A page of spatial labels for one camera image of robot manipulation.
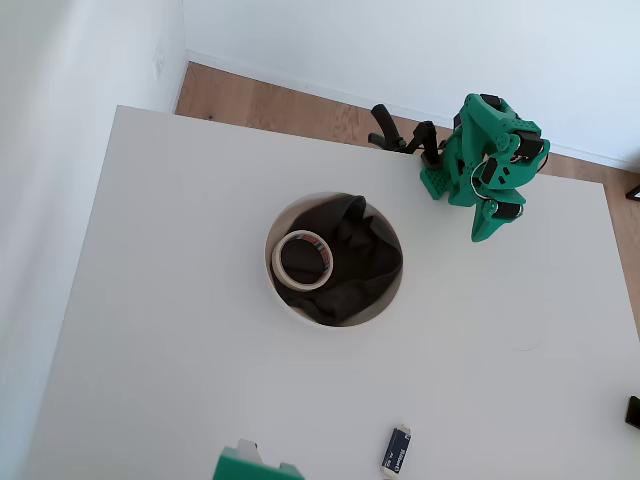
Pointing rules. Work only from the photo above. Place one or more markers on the white masking tape roll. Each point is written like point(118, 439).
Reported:
point(275, 260)

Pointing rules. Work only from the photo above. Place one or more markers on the black monitor edge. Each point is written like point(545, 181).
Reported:
point(250, 467)

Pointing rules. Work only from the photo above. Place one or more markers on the white ceramic bowl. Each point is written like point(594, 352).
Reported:
point(280, 205)

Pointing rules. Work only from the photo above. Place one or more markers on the blue and white eraser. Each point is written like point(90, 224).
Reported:
point(397, 450)

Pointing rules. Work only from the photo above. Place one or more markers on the black table clamp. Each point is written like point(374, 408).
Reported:
point(390, 127)

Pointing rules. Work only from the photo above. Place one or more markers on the black cloth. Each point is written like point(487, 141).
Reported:
point(370, 260)

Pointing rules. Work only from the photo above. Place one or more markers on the black floor object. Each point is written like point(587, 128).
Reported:
point(634, 193)

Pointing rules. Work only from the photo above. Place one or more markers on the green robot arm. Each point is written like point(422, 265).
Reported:
point(480, 120)

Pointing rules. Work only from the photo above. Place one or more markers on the black rectangular device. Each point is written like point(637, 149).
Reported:
point(634, 411)

